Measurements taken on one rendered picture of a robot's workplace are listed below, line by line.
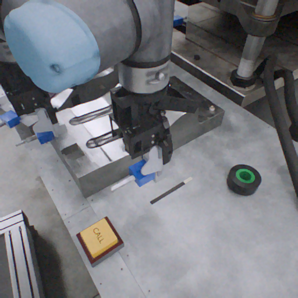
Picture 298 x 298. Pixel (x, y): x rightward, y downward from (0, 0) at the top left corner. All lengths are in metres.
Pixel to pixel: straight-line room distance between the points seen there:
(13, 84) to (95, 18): 0.39
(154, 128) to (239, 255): 0.36
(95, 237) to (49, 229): 1.04
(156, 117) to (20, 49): 0.23
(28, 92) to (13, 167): 1.39
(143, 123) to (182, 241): 0.31
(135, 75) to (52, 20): 0.14
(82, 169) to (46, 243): 0.99
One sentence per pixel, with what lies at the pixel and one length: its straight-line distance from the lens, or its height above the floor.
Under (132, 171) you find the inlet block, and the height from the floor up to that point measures 0.94.
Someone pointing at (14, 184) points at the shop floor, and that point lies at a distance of 1.87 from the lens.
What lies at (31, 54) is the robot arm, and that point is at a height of 1.26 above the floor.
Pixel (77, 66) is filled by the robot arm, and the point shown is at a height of 1.24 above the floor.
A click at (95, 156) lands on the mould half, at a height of 0.89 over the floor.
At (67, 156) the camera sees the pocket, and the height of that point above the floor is 0.86.
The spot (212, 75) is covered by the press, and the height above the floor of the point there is 0.78.
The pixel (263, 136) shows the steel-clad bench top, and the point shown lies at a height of 0.80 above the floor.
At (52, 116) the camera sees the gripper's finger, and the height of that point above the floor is 0.97.
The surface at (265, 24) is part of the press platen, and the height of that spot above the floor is 1.03.
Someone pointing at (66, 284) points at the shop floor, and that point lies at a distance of 1.46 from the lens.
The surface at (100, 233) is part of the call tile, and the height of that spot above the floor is 0.84.
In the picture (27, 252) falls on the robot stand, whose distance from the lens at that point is 1.32.
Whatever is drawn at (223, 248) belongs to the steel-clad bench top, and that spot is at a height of 0.80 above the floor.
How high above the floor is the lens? 1.36
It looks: 48 degrees down
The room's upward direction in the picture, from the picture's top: straight up
